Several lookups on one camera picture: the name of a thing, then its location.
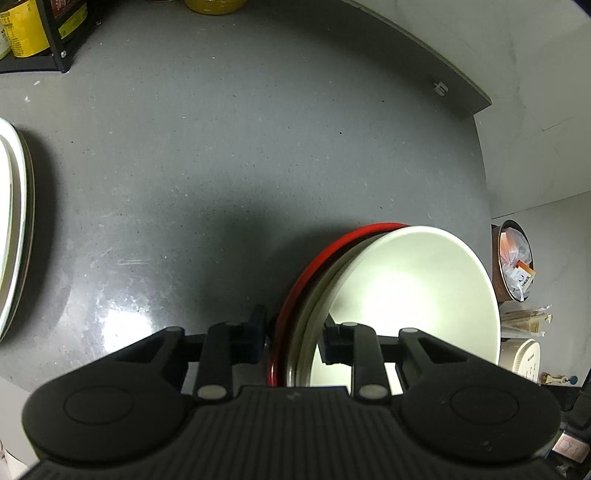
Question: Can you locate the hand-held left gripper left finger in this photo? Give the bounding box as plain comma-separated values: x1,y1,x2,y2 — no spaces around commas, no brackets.
107,305,270,402

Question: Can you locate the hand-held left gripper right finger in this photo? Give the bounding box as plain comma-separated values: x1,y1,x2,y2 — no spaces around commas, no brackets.
322,320,502,404

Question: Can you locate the red bowl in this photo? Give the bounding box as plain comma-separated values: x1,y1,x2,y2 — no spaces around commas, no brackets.
267,222,411,388

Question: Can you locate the large cream bowl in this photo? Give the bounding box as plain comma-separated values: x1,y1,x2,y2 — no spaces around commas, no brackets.
308,225,502,388

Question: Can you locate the white plate with dark print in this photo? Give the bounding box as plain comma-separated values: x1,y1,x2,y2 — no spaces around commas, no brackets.
0,117,36,343

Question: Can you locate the plain white plate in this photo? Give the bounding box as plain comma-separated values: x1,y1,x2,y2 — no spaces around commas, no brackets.
0,138,14,287
0,131,26,319

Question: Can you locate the copper trash bin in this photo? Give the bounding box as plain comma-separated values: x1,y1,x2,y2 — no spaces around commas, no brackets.
490,220,536,304

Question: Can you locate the white kitchen appliance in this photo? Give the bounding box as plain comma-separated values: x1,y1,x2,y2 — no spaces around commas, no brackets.
501,338,542,384

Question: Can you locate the plastic bag with trash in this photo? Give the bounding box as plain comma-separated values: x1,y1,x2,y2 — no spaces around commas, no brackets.
501,226,535,301

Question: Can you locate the pink white box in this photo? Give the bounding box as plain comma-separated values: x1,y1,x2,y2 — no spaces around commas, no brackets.
551,434,591,462

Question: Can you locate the yellow jar bottom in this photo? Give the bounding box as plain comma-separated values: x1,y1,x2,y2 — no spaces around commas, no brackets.
184,0,247,16

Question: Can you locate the black metal rack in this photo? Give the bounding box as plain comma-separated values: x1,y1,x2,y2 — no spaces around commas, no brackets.
0,0,88,75

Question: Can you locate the dark bottle with label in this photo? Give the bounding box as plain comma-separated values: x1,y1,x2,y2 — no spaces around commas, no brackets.
48,0,88,42

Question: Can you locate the yellow tin can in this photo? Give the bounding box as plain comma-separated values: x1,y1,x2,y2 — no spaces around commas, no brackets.
0,0,51,58

